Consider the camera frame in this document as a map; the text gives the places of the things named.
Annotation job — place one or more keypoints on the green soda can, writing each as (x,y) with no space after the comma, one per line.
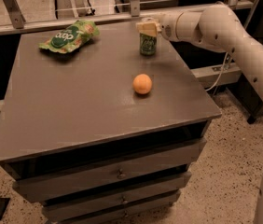
(147,43)

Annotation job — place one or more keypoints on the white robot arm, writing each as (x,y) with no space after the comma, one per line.
(215,28)

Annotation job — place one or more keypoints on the middle drawer knob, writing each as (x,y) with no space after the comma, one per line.
(124,200)

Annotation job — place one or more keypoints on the top drawer knob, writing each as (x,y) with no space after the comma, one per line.
(121,174)

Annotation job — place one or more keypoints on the metal railing frame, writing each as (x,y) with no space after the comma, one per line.
(26,16)

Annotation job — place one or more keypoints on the drawer knob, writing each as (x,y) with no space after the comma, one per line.
(124,200)
(121,174)

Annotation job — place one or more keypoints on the green snack bag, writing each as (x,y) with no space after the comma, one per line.
(72,37)

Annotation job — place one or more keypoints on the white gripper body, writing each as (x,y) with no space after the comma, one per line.
(168,27)

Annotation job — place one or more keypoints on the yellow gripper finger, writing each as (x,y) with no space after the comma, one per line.
(150,28)

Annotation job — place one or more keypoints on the grey drawer cabinet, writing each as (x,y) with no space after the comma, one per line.
(69,122)

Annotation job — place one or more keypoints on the orange fruit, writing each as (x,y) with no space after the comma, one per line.
(142,84)

